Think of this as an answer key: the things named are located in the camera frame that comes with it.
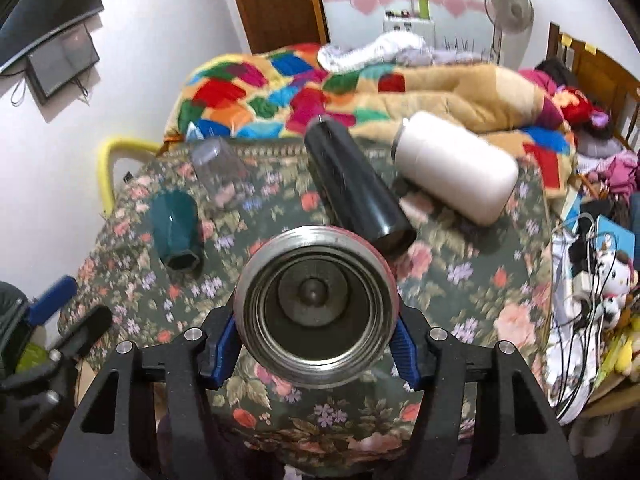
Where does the red steel thermos cup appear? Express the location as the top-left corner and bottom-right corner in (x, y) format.
(232, 226), (399, 389)

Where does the dark green faceted cup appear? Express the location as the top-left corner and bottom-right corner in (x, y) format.
(149, 190), (203, 272)

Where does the clear glass cup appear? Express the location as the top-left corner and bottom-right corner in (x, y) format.
(190, 136), (250, 208)

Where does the floral tablecloth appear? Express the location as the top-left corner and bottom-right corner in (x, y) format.
(56, 136), (554, 478)

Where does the black cylindrical flask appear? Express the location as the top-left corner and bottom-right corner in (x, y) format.
(304, 116), (416, 259)

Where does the white insulated bottle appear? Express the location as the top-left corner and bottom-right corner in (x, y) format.
(392, 110), (518, 226)

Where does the white cat plush toy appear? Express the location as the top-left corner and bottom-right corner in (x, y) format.
(597, 250), (639, 328)

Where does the blue booklet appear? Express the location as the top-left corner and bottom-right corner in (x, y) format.
(594, 216), (636, 260)

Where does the colourful patchwork blanket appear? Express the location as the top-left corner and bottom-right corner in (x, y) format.
(164, 44), (575, 198)

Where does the red plush toy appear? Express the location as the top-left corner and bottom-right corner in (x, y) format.
(552, 86), (610, 129)

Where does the grey white crumpled cloth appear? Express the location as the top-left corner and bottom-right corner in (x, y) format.
(317, 30), (486, 74)

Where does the white small cabinet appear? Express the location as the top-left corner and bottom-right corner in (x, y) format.
(383, 15), (436, 48)

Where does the wooden bed headboard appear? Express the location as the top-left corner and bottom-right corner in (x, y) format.
(547, 23), (639, 152)

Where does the green bottle on cabinet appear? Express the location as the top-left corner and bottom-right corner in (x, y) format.
(419, 0), (431, 21)

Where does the standing electric fan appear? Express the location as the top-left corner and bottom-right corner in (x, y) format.
(484, 0), (534, 64)

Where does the brown wooden door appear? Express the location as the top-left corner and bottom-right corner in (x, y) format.
(234, 0), (329, 53)

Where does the yellow padded rail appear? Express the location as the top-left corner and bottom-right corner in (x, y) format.
(96, 136), (163, 219)

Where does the small wall monitor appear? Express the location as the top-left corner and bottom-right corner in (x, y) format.
(26, 25), (100, 105)

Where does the wall mounted black television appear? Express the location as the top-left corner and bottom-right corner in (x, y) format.
(0, 0), (104, 72)

